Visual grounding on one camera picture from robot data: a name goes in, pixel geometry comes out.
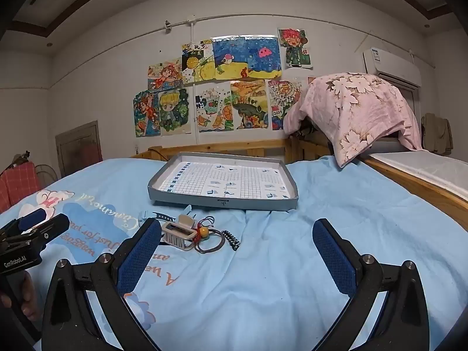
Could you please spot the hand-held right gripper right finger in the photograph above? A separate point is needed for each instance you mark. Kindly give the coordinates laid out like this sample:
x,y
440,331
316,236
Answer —
x,y
334,257

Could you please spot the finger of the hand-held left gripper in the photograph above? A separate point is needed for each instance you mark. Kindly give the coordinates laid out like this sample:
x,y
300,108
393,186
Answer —
x,y
55,226
33,218

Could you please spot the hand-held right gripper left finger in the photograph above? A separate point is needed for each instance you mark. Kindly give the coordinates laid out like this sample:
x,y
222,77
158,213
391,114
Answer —
x,y
140,257

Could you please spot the beige hair claw clip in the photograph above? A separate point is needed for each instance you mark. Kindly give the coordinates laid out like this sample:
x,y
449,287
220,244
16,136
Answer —
x,y
177,232

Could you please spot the light blue wrist watch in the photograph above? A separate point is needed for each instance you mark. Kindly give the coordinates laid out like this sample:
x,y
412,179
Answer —
x,y
161,215

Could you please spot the grey tray with grid paper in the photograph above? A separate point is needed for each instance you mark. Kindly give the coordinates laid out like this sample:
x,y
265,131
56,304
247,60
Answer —
x,y
226,186

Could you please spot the person's left hand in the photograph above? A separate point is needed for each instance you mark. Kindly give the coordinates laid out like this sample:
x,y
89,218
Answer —
x,y
31,292

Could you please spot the red plaid cloth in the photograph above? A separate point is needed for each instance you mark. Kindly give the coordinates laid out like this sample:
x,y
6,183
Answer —
x,y
20,186

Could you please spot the brown wooden door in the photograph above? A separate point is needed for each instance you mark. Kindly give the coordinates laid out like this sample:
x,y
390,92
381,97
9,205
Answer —
x,y
78,146

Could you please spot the white mattress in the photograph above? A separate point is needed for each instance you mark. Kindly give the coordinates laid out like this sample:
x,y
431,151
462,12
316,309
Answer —
x,y
424,166

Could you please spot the wooden bed headboard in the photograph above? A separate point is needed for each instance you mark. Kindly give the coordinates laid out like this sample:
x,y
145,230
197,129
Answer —
x,y
219,148

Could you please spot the orange-haired figure blue drawing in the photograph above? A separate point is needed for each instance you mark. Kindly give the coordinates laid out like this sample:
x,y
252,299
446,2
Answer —
x,y
146,115

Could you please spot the pink floral quilt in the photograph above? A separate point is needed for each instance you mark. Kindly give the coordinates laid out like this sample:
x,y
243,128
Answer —
x,y
351,109

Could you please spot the blond character drawing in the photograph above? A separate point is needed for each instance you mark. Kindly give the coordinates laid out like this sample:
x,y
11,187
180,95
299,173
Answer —
x,y
173,111

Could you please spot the beige hanging jacket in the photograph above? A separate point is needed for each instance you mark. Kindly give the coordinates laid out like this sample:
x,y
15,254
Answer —
x,y
437,133

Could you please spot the turtle and fish drawing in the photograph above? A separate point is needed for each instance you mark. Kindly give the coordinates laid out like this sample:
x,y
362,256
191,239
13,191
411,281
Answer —
x,y
214,108

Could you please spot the colourful dragon calendar drawing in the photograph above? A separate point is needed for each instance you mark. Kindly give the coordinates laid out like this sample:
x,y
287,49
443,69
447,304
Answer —
x,y
283,98

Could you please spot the orange landscape drawing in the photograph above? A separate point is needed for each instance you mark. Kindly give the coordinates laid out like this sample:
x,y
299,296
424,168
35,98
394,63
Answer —
x,y
250,104

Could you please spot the swimming orange-haired girl drawing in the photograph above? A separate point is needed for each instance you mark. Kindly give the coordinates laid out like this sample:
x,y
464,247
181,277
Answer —
x,y
164,76

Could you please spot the white air conditioner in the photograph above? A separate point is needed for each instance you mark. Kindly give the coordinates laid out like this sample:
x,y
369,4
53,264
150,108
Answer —
x,y
391,64

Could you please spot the yellow moon drawing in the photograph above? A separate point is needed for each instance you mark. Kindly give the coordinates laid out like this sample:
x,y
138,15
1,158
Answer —
x,y
197,64

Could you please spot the red-haired character drawing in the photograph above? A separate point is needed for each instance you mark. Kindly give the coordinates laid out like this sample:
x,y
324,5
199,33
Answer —
x,y
294,49

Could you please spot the blue sea jellyfish drawing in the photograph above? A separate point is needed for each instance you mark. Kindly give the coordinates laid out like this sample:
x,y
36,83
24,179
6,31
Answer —
x,y
248,56

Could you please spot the wooden bed side rail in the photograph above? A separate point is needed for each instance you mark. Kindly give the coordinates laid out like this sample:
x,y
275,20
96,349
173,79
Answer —
x,y
413,181

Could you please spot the white wall conduit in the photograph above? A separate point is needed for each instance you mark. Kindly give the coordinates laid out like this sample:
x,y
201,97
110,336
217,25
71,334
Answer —
x,y
192,29

